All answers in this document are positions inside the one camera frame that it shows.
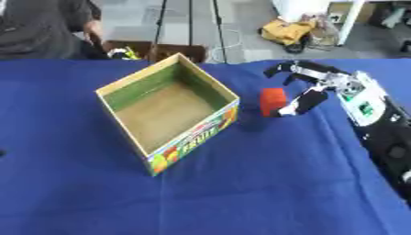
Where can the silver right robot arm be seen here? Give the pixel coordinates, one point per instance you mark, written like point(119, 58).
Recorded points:
point(374, 116)

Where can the brown cardboard box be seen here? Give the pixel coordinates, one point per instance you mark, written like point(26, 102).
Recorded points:
point(160, 50)

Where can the black tripod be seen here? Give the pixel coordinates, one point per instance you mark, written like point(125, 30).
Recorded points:
point(190, 24)

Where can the red block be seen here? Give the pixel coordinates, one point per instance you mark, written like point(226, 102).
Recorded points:
point(272, 101)

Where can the open cardboard box green inside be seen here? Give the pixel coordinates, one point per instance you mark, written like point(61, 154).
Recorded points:
point(166, 113)

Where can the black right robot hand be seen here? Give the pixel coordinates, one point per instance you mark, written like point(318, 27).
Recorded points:
point(310, 101)

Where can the yellow bag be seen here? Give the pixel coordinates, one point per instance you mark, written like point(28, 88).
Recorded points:
point(286, 32)

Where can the person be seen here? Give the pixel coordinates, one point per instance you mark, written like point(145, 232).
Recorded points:
point(45, 29)

